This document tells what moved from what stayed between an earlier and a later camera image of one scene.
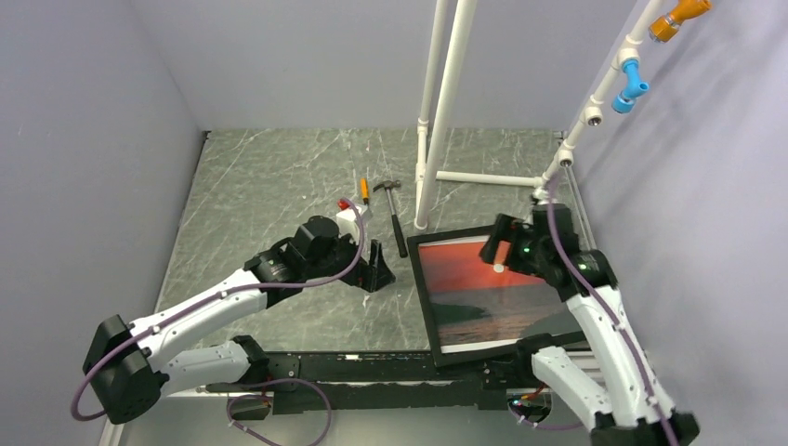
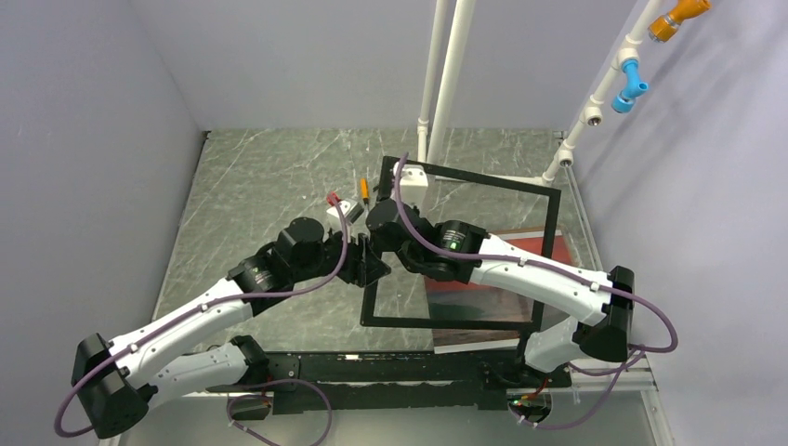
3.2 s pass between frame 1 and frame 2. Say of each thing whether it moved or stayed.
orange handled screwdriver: stayed
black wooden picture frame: moved
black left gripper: stayed
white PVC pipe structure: stayed
